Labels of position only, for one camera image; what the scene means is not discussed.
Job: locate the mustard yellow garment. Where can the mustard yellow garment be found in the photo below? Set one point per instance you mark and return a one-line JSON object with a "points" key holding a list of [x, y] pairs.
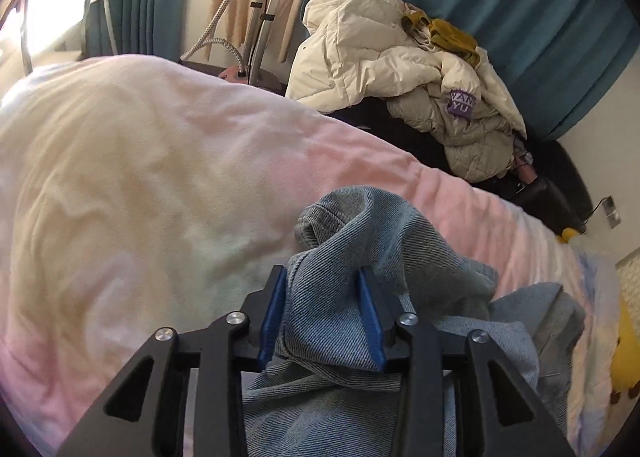
{"points": [[450, 34]]}

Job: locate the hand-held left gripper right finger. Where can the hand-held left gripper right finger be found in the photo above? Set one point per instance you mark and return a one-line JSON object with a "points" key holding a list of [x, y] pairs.
{"points": [[372, 322]]}

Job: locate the garment steamer stand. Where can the garment steamer stand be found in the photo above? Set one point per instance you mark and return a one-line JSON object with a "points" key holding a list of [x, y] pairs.
{"points": [[262, 12]]}

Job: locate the grey jacket with purple label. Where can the grey jacket with purple label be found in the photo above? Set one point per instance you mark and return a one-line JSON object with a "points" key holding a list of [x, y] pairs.
{"points": [[465, 147]]}

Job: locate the blue denim jeans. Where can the blue denim jeans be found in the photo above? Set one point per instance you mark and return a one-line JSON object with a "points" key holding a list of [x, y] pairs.
{"points": [[340, 257]]}

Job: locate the cream down jacket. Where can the cream down jacket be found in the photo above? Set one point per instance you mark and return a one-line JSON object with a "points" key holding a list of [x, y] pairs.
{"points": [[350, 52]]}

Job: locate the yellow pillow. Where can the yellow pillow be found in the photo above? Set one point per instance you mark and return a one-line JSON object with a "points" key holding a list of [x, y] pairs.
{"points": [[627, 357]]}

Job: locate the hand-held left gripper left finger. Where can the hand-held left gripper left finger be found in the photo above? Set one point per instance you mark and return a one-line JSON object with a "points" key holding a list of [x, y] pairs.
{"points": [[272, 317]]}

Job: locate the grey wall socket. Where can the grey wall socket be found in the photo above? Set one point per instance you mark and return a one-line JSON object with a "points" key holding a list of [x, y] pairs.
{"points": [[611, 212]]}

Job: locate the wide teal curtain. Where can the wide teal curtain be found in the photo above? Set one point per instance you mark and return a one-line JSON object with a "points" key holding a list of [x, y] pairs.
{"points": [[525, 12]]}

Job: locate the pastel tie-dye duvet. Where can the pastel tie-dye duvet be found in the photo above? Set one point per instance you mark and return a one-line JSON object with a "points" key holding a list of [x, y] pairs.
{"points": [[125, 187]]}

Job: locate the black sofa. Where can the black sofa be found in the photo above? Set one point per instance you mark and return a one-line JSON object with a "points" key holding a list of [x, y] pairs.
{"points": [[545, 197]]}

